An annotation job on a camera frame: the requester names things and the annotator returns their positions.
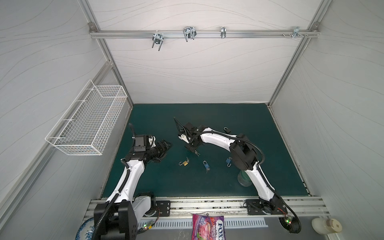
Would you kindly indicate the small metal bracket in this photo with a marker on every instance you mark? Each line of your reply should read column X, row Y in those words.
column 223, row 32

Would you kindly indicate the small blue padlock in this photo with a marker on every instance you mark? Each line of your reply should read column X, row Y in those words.
column 229, row 162

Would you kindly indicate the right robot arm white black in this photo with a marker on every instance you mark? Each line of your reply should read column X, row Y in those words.
column 246, row 156

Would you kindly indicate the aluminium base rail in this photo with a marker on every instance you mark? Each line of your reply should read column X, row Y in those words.
column 231, row 207

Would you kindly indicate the metal hook bracket right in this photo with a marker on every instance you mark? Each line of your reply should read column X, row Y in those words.
column 295, row 34

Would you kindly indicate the metal u-bolt clamp left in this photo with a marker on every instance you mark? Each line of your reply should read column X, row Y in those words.
column 158, row 39

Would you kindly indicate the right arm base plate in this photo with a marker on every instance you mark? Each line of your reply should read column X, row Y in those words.
column 255, row 207

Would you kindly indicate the blue white ceramic plate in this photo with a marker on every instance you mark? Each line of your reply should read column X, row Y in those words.
column 86, row 230

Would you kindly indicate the metal u-bolt clamp middle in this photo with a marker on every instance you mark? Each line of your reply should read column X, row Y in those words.
column 189, row 33

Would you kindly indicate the metal u-bolt clamp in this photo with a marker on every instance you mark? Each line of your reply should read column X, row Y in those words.
column 189, row 33
column 158, row 39

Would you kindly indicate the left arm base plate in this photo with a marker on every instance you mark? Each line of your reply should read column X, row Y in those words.
column 159, row 209

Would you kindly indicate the white plastic bottle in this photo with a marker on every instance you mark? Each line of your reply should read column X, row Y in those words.
column 326, row 226

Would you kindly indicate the white wire basket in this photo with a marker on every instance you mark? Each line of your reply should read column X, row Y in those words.
column 85, row 127

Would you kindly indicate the purple candy bag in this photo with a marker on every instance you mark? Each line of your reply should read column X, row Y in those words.
column 208, row 228

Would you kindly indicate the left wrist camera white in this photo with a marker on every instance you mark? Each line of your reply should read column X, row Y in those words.
column 144, row 142

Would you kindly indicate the blue padlock with keys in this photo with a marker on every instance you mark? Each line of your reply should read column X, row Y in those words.
column 207, row 166

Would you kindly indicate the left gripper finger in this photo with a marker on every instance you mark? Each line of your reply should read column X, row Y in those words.
column 168, row 145
column 156, row 160

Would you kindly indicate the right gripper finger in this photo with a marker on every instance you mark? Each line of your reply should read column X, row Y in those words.
column 180, row 127
column 192, row 147

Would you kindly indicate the aluminium cross rail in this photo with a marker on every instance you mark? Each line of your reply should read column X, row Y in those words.
column 201, row 34

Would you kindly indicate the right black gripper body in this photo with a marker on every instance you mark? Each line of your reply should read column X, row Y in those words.
column 188, row 132

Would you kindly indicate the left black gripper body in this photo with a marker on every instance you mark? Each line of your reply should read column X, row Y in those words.
column 158, row 151

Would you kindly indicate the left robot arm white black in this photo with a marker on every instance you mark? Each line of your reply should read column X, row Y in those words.
column 118, row 217

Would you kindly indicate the brass padlock with key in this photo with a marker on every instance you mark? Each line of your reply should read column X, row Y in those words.
column 184, row 163

